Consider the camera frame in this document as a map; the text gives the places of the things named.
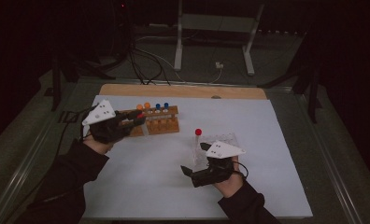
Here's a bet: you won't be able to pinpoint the clear acrylic test tube rack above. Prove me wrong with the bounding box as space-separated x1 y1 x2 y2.
192 133 239 172

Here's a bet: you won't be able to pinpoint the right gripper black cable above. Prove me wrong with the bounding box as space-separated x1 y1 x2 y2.
235 161 250 182

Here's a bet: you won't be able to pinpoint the black floor cables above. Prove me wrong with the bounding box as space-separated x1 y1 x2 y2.
127 43 172 86

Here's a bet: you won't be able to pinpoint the wooden test tube rack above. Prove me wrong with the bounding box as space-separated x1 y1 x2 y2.
119 105 180 138

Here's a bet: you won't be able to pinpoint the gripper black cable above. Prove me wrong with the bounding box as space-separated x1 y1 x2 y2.
235 161 250 182
56 105 95 157

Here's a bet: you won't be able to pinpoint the grey metal table frame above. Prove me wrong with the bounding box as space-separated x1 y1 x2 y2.
0 77 366 224

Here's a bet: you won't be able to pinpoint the white table cover sheet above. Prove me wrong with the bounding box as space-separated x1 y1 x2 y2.
81 94 314 219

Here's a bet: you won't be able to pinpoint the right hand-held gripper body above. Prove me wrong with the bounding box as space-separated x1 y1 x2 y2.
190 141 247 189

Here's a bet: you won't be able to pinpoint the person's left hand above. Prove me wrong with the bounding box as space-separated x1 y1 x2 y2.
82 134 114 156

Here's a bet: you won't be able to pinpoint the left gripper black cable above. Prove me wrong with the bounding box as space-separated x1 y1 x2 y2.
56 105 95 157

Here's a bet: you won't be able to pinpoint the white floor cable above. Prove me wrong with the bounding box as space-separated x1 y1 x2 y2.
135 35 224 85

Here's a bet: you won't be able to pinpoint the white metal stand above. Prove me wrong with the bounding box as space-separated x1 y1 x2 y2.
173 0 265 77

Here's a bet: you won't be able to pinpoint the red cap test tube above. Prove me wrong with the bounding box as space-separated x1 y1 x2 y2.
192 128 204 166
136 113 150 138

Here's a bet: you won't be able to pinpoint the person's right hand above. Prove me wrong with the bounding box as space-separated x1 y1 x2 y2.
212 155 247 199

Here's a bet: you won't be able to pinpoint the black tripod stand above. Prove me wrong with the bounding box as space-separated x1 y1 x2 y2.
42 46 117 112
257 29 324 124

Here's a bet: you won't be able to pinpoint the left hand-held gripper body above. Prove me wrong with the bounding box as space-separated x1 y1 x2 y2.
81 99 135 145

